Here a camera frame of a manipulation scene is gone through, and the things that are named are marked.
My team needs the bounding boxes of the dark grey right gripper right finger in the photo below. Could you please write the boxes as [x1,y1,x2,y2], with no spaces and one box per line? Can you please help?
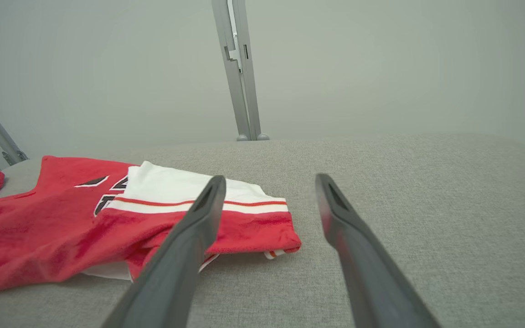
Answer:
[315,173,441,328]

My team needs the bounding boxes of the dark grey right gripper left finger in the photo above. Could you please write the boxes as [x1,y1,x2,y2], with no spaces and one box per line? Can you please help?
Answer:
[101,175,227,328]

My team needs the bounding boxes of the red jersey with white trim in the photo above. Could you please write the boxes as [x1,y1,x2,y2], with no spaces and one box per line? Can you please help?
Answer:
[0,155,302,297]

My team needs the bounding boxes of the grey metal frame post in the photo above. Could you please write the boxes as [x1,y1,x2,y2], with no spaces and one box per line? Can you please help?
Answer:
[211,0,270,141]

